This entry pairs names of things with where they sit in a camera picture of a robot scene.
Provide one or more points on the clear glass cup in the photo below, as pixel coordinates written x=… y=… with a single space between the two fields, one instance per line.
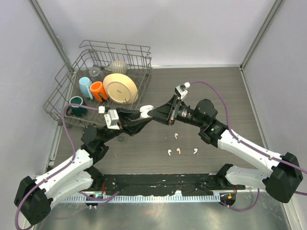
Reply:
x=94 y=71

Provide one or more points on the orange mug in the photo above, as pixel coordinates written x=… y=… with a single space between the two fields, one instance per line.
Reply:
x=98 y=91

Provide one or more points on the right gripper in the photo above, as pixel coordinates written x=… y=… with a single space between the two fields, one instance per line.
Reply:
x=163 y=114

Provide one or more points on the white earbud charging case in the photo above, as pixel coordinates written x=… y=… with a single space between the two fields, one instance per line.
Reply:
x=144 y=110

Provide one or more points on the beige plate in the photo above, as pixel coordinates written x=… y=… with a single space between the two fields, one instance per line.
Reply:
x=120 y=88

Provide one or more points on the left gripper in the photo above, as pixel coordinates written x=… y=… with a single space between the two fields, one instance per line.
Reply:
x=127 y=120

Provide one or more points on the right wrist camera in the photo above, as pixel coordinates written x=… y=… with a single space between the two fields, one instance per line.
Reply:
x=181 y=90

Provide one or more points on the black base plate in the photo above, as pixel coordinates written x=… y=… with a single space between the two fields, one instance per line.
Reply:
x=190 y=184

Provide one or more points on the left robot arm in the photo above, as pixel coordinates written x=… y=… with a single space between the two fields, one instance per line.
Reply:
x=35 y=198

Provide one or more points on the slotted cable duct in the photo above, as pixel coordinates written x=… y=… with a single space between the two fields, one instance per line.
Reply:
x=176 y=198

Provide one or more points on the grey wire dish rack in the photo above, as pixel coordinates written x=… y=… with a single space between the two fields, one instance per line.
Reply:
x=96 y=54

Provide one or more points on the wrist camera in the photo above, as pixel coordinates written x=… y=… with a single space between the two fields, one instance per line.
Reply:
x=111 y=117
x=181 y=90

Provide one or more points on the light blue mug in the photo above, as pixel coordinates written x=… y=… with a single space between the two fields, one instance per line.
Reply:
x=84 y=85

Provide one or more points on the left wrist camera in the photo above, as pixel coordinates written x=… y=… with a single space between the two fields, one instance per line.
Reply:
x=111 y=117

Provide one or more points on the dark green mug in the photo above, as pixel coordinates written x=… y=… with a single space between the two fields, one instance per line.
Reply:
x=75 y=109

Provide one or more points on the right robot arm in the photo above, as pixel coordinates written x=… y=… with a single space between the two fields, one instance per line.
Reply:
x=277 y=174

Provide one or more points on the striped ceramic cup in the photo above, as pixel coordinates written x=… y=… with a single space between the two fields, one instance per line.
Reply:
x=118 y=66

